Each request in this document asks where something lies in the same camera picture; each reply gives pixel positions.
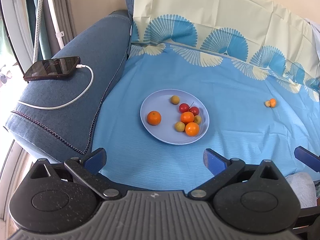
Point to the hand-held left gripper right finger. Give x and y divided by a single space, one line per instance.
212 160

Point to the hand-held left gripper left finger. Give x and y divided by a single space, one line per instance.
96 158

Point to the pale lilac cloth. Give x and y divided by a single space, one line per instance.
315 37

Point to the white pipe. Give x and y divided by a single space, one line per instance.
53 12

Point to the blue fabric sofa armrest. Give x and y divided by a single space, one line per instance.
87 42

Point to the lavender plastic plate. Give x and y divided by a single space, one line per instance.
161 101

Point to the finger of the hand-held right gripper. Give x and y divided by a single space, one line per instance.
308 158

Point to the small orange tangerine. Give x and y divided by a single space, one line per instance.
187 117
273 102
154 118
192 129

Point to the brown longan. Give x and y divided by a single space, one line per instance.
198 119
179 126
267 103
175 99

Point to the green curtain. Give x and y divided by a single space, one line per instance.
30 17

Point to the grey curtain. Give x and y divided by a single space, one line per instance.
67 10

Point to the black smartphone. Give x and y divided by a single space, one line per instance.
52 67

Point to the blue fan-print bedsheet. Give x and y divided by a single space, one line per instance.
237 142

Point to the white towel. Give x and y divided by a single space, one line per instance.
300 190

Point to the red cherry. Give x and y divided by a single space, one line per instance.
184 107
194 110

